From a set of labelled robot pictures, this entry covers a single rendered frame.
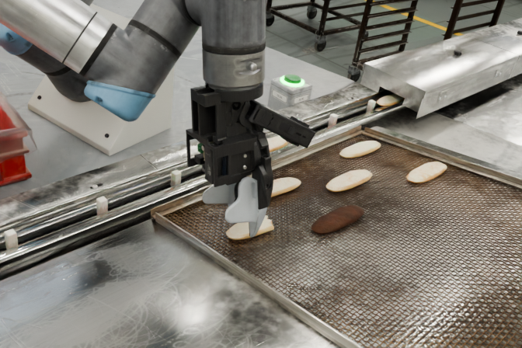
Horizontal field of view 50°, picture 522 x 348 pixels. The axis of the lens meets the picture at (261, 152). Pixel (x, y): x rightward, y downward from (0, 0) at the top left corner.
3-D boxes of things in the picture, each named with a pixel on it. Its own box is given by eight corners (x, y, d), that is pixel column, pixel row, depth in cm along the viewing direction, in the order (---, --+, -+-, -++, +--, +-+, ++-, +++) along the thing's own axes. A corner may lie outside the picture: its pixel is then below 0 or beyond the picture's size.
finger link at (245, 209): (221, 246, 73) (214, 180, 70) (259, 233, 76) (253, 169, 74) (234, 254, 71) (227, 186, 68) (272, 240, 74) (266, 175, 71)
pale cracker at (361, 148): (370, 140, 108) (370, 135, 107) (385, 147, 105) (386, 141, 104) (334, 154, 102) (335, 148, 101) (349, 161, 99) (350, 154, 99)
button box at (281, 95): (285, 113, 137) (293, 71, 132) (308, 127, 133) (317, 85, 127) (262, 120, 132) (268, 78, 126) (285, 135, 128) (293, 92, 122)
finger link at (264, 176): (244, 203, 74) (238, 140, 72) (255, 200, 75) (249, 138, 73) (264, 213, 70) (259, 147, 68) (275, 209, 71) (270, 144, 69)
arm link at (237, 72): (242, 37, 71) (281, 50, 65) (242, 72, 72) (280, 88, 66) (190, 45, 67) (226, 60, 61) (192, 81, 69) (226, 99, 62)
